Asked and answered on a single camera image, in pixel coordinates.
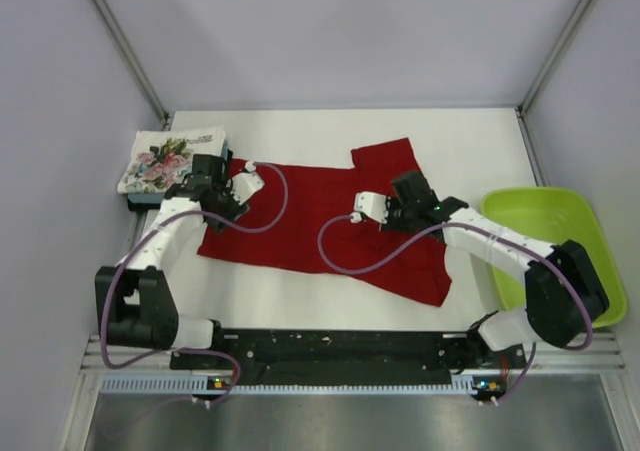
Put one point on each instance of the right corner aluminium post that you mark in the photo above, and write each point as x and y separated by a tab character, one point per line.
561	44

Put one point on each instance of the green plastic bin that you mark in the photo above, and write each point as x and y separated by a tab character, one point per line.
556	215

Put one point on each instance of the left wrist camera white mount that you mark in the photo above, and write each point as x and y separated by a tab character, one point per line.
246	183

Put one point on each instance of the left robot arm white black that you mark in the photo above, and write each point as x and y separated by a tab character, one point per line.
135	305

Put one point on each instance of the left corner aluminium post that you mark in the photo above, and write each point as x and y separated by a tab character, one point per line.
129	58

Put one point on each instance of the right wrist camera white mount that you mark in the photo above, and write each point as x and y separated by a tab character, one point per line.
370	205

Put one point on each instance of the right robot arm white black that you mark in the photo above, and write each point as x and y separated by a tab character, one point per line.
563	293

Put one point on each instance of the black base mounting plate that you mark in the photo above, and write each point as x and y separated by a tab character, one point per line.
321	357

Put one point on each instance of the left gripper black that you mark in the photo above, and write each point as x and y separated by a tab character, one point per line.
234	211

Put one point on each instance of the white slotted cable duct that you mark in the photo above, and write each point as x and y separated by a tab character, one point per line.
212	386

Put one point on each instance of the corner aluminium post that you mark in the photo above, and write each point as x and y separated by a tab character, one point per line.
129	58
561	44

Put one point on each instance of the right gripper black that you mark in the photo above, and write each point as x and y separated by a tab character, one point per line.
390	225

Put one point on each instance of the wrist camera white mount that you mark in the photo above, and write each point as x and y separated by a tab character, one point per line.
370	205
246	183

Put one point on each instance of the white floral folded t shirt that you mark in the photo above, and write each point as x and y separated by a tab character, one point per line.
211	136

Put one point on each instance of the red t shirt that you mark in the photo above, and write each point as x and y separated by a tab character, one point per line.
297	222

